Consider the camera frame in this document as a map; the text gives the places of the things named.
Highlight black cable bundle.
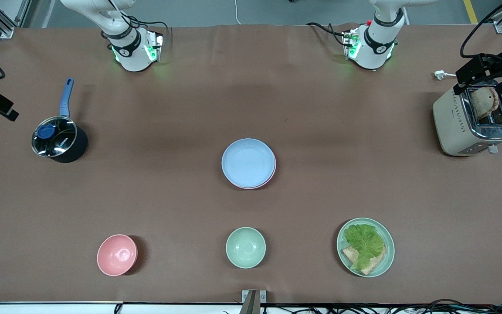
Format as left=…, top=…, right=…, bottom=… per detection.
left=262, top=299, right=502, bottom=314

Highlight large pink shallow bowl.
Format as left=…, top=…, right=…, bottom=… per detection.
left=228, top=165, right=277, bottom=190

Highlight brown table cover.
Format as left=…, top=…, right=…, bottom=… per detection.
left=0, top=24, right=502, bottom=304

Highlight black saucepan blue handle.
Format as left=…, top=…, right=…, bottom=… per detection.
left=32, top=78, right=88, bottom=164

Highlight green plate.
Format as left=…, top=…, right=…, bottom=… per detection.
left=337, top=218, right=395, bottom=278

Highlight silver beige toaster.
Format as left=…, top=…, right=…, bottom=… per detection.
left=433, top=78, right=502, bottom=157

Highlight small deep pink bowl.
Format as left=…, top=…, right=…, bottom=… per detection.
left=97, top=234, right=138, bottom=276

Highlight bread slice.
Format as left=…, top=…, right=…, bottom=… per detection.
left=342, top=245, right=387, bottom=276

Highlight blue shallow bowl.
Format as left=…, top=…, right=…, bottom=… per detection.
left=221, top=138, right=276, bottom=188

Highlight grey metal camera mount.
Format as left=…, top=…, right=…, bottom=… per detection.
left=241, top=290, right=267, bottom=314

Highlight small green bowl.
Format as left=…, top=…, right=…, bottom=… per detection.
left=226, top=227, right=266, bottom=269

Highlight toast slice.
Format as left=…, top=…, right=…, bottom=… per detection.
left=470, top=86, right=500, bottom=119

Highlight glass lid blue knob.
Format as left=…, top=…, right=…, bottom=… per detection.
left=32, top=116, right=78, bottom=157

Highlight green lettuce leaf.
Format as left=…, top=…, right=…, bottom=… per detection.
left=343, top=224, right=385, bottom=271

